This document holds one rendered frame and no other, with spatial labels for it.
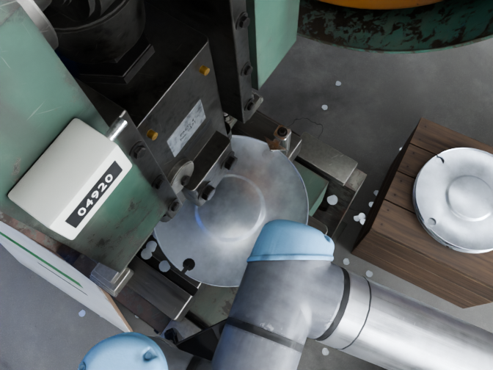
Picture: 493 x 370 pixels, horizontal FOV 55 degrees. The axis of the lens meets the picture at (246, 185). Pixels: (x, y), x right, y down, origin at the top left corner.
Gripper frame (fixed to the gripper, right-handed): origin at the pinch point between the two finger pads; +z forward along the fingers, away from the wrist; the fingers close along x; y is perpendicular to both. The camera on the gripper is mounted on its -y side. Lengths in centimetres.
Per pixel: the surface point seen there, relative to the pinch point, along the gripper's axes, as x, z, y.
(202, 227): -20.3, 8.3, -9.6
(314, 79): -77, 86, -74
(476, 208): -4, 46, -78
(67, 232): -9.8, -44.4, -0.6
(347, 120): -55, 85, -76
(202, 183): -21.5, -9.9, -12.0
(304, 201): -16.6, 7.8, -28.7
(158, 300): -12.9, 16.5, 3.5
